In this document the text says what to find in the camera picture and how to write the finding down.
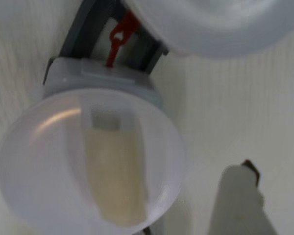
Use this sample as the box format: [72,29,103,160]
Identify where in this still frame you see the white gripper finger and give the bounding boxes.
[207,159,278,235]

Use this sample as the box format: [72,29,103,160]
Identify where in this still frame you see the white round plastic plate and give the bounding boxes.
[0,87,187,235]
[122,0,294,59]

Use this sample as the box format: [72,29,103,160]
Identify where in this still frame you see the red plastic train coupler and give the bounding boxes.
[105,11,141,69]

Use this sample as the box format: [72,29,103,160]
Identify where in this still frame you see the gray circular toy rail track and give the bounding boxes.
[42,0,170,85]

